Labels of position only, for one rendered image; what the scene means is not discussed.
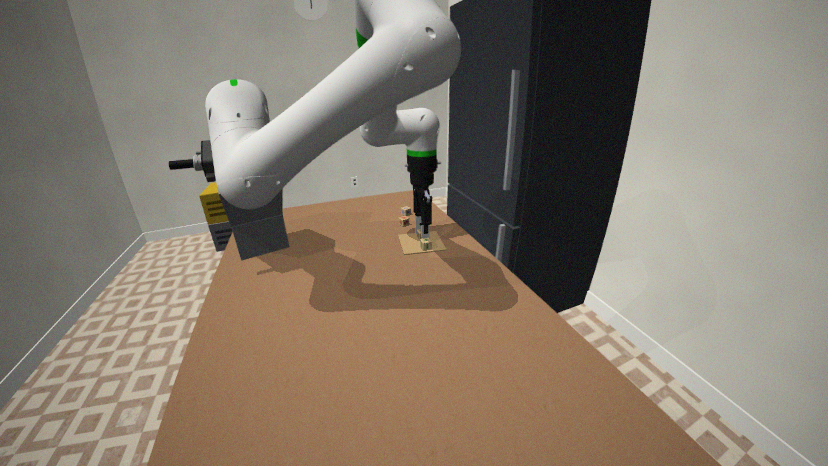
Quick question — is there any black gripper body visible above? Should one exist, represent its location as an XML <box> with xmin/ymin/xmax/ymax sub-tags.
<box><xmin>410</xmin><ymin>173</ymin><xmax>434</xmax><ymax>201</ymax></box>

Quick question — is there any beige flat mat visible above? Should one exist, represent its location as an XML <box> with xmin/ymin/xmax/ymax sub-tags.
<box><xmin>398</xmin><ymin>231</ymin><xmax>446</xmax><ymax>255</ymax></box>

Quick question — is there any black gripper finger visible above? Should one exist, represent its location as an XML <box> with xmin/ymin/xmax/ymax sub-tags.
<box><xmin>417</xmin><ymin>190</ymin><xmax>432</xmax><ymax>239</ymax></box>
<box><xmin>413</xmin><ymin>185</ymin><xmax>422</xmax><ymax>234</ymax></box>

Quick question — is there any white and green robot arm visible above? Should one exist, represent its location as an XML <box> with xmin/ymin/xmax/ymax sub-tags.
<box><xmin>169</xmin><ymin>0</ymin><xmax>461</xmax><ymax>209</ymax></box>

